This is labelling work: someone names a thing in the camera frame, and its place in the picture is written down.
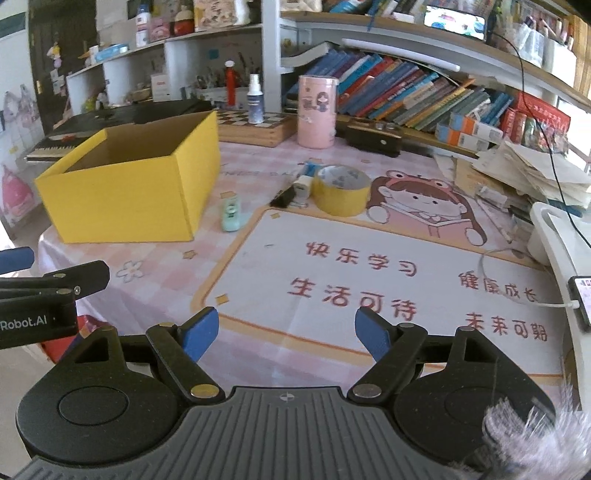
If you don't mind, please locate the yellow cardboard box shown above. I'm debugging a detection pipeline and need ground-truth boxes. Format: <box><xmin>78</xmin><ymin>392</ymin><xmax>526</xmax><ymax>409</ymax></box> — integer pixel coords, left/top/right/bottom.
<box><xmin>35</xmin><ymin>110</ymin><xmax>221</xmax><ymax>244</ymax></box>

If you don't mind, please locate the floral house figurine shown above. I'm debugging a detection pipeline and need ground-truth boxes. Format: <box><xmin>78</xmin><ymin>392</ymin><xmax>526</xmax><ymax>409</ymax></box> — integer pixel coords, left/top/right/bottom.
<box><xmin>193</xmin><ymin>0</ymin><xmax>250</xmax><ymax>31</ymax></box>

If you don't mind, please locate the pink cylindrical canister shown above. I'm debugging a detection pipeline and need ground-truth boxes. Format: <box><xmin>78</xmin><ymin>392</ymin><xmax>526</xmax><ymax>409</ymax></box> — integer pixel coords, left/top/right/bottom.
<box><xmin>297</xmin><ymin>75</ymin><xmax>339</xmax><ymax>149</ymax></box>

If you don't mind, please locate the white plastic stand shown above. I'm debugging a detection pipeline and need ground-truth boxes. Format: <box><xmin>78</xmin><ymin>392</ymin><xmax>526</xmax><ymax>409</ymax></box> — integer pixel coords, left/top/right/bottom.
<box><xmin>528</xmin><ymin>202</ymin><xmax>590</xmax><ymax>411</ymax></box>

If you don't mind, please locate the black binder clip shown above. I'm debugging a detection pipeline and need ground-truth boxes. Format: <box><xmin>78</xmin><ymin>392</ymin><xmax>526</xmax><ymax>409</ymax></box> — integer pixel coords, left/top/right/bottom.
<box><xmin>270</xmin><ymin>185</ymin><xmax>296</xmax><ymax>209</ymax></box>

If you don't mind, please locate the white blue small box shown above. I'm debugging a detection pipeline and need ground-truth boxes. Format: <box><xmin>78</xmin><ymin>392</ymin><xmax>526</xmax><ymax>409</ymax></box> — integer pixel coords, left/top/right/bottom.
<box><xmin>293</xmin><ymin>161</ymin><xmax>322</xmax><ymax>205</ymax></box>

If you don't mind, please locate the pink cartoon desk mat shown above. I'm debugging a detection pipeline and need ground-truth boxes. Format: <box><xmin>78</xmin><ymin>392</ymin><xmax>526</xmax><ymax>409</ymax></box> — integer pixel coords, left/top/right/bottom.
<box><xmin>191</xmin><ymin>170</ymin><xmax>569</xmax><ymax>379</ymax></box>

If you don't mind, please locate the wooden chess board box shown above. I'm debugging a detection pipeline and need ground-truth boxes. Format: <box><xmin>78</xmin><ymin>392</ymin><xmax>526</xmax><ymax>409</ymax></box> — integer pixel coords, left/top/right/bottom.
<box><xmin>217</xmin><ymin>110</ymin><xmax>297</xmax><ymax>148</ymax></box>

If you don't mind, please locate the yellow tape roll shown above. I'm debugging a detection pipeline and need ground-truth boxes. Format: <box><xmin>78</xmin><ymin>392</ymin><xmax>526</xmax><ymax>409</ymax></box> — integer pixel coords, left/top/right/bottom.
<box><xmin>311</xmin><ymin>165</ymin><xmax>372</xmax><ymax>217</ymax></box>

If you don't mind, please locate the smartphone on shelf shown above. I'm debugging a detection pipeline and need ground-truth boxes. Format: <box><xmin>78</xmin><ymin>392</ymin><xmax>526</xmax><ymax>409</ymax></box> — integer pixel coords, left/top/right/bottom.
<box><xmin>424</xmin><ymin>5</ymin><xmax>486</xmax><ymax>41</ymax></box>

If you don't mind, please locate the red cardboard box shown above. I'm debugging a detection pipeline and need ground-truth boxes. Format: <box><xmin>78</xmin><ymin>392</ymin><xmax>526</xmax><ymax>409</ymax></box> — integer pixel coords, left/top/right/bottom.
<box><xmin>41</xmin><ymin>315</ymin><xmax>108</xmax><ymax>364</ymax></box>

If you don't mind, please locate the white spray bottle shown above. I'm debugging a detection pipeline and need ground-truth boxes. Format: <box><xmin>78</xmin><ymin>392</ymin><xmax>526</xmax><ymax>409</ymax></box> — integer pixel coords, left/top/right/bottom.
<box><xmin>247</xmin><ymin>74</ymin><xmax>264</xmax><ymax>125</ymax></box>

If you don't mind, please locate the red bottle with white cap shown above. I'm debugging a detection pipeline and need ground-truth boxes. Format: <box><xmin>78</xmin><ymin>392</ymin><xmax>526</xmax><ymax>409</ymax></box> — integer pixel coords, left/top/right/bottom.
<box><xmin>224</xmin><ymin>60</ymin><xmax>236</xmax><ymax>107</ymax></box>

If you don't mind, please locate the black electronic keyboard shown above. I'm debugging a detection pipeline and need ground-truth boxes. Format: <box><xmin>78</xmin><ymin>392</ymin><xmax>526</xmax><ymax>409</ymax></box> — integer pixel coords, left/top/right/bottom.
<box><xmin>25</xmin><ymin>98</ymin><xmax>216</xmax><ymax>163</ymax></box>

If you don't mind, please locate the stack of loose papers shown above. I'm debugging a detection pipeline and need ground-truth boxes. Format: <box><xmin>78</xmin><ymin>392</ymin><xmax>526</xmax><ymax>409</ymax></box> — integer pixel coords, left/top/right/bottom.
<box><xmin>473</xmin><ymin>141</ymin><xmax>590</xmax><ymax>209</ymax></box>

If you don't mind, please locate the white bookshelf unit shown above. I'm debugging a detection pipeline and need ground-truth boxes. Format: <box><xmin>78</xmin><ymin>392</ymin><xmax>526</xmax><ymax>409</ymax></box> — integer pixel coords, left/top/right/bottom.
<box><xmin>65</xmin><ymin>0</ymin><xmax>591</xmax><ymax>139</ymax></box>

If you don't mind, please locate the mint green correction tape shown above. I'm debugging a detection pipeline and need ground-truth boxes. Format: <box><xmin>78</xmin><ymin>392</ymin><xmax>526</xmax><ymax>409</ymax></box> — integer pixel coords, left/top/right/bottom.
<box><xmin>221</xmin><ymin>195</ymin><xmax>242</xmax><ymax>232</ymax></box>

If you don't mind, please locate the black cable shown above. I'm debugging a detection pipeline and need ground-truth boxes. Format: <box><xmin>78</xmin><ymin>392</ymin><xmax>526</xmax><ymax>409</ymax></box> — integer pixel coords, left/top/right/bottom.
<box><xmin>489</xmin><ymin>32</ymin><xmax>591</xmax><ymax>218</ymax></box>

